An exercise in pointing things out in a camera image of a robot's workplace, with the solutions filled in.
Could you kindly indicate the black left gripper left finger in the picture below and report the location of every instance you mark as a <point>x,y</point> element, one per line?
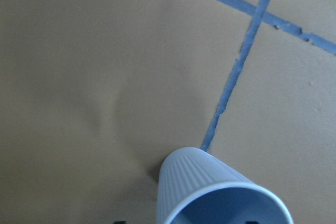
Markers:
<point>119,222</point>

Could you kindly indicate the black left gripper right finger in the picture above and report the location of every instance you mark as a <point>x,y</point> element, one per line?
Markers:
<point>251,222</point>

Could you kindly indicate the blue ribbed plastic cup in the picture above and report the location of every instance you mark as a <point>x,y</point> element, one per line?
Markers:
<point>195,187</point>

